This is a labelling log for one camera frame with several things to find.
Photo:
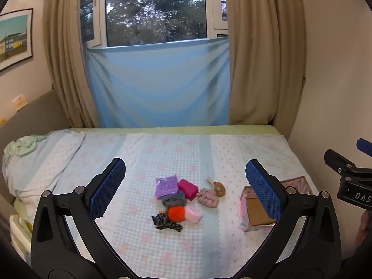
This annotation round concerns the window with white frame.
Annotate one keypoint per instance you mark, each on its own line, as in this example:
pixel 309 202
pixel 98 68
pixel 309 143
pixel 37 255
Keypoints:
pixel 157 8

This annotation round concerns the beige curtain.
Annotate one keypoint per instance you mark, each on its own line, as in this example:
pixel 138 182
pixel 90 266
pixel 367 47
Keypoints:
pixel 66 64
pixel 261 64

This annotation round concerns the purple plastic packet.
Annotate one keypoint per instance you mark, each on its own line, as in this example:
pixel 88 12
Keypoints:
pixel 166 186

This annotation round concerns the grey rolled cloth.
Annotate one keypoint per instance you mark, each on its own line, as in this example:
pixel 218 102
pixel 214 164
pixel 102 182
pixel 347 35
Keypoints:
pixel 173 200

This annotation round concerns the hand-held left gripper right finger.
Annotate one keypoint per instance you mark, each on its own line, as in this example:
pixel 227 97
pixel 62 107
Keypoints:
pixel 263 191

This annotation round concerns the magenta sponge block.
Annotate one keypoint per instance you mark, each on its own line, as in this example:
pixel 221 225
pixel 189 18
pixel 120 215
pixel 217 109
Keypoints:
pixel 187 189

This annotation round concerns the small doll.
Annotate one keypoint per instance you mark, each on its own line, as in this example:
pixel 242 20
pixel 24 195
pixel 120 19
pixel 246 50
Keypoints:
pixel 207 199

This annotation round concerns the orange fluffy pom-pom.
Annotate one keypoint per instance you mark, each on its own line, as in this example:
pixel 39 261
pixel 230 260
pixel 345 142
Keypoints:
pixel 177 214

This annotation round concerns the framed wall picture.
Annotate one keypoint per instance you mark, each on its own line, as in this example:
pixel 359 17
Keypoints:
pixel 14 40

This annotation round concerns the pink cardboard box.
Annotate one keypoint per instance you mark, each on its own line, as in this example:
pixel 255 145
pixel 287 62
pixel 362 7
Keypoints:
pixel 255 215

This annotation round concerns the light green bed sheet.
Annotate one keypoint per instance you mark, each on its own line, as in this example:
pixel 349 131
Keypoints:
pixel 174 129

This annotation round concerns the person's right hand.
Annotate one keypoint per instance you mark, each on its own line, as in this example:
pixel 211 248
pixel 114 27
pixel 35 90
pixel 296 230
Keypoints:
pixel 365 229

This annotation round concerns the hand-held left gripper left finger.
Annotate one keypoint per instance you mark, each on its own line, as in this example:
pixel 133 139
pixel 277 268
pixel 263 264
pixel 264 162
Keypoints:
pixel 107 191

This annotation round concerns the pillow with checked case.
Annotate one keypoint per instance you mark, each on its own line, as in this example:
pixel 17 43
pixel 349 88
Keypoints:
pixel 43 162

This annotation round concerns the black patterned scrunchie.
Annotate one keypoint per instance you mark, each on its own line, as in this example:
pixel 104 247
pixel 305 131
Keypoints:
pixel 162 221

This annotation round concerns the light pink sponge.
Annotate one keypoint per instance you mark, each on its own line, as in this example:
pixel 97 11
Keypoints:
pixel 193 215

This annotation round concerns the grey headboard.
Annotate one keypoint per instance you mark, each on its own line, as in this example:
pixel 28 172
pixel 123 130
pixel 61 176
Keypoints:
pixel 35 113

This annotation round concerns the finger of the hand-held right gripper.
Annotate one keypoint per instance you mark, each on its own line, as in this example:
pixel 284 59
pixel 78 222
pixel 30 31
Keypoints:
pixel 364 145
pixel 337 159

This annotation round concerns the light blue hanging cloth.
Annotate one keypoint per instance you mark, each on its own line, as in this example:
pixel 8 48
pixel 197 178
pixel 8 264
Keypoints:
pixel 157 87

